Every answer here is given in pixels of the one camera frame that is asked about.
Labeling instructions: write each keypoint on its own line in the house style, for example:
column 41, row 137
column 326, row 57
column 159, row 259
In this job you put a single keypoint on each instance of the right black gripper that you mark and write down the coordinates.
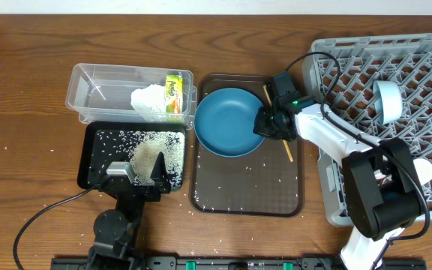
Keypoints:
column 264, row 127

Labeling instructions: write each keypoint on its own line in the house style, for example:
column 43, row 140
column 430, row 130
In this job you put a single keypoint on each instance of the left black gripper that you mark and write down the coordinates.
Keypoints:
column 157, row 177

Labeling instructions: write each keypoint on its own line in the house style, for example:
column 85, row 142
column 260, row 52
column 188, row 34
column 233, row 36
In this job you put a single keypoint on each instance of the wooden chopstick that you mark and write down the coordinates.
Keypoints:
column 285, row 143

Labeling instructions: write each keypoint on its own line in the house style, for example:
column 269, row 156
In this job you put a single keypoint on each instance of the blue plate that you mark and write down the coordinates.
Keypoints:
column 224, row 122

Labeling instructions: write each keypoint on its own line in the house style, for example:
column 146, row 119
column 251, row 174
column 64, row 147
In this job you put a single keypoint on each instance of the white tissue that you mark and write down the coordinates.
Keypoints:
column 149, row 102

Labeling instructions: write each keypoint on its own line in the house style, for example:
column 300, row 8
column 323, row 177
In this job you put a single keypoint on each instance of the yellow green snack wrapper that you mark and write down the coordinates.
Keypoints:
column 173, row 93

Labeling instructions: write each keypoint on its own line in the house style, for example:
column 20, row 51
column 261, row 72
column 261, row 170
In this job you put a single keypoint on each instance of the light blue rice bowl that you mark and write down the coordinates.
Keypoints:
column 388, row 102

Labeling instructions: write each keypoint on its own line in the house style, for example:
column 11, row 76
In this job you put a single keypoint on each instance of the white cup pink inside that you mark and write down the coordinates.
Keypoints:
column 423, row 168

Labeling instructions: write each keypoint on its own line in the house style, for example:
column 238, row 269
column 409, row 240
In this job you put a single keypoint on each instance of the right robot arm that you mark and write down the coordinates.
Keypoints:
column 382, row 181

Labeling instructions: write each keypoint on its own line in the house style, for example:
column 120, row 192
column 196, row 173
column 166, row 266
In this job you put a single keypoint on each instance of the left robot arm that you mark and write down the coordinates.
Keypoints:
column 115, row 230

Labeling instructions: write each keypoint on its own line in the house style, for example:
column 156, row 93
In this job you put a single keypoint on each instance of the grey dishwasher rack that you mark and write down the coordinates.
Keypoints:
column 403, row 59

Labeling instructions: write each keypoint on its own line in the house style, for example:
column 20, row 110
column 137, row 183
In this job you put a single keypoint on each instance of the spilled rice pile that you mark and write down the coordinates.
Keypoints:
column 140, row 149

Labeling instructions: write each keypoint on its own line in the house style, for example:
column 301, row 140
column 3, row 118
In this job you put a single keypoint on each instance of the black plastic tray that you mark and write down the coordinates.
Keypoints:
column 94, row 127

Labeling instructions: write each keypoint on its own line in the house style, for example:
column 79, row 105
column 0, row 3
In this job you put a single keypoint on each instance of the brown serving tray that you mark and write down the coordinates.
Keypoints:
column 263, row 183

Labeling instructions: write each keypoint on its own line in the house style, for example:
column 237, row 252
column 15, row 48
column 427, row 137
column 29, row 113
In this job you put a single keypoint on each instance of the clear plastic bin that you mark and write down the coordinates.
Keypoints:
column 102, row 92

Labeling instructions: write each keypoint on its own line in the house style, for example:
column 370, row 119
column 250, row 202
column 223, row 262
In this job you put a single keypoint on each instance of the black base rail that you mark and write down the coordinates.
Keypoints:
column 172, row 263

